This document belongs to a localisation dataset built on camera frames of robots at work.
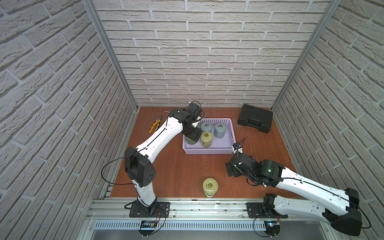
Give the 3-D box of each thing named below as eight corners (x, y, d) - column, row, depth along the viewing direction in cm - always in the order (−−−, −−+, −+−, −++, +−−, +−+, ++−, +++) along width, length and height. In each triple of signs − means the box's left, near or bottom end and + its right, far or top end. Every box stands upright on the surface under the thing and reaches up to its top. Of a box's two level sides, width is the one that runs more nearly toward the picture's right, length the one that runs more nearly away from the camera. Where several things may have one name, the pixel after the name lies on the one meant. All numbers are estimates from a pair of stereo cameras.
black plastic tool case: (236, 124, 111) (238, 119, 107) (242, 107, 123) (244, 102, 118) (267, 134, 106) (270, 129, 101) (270, 115, 117) (273, 111, 113)
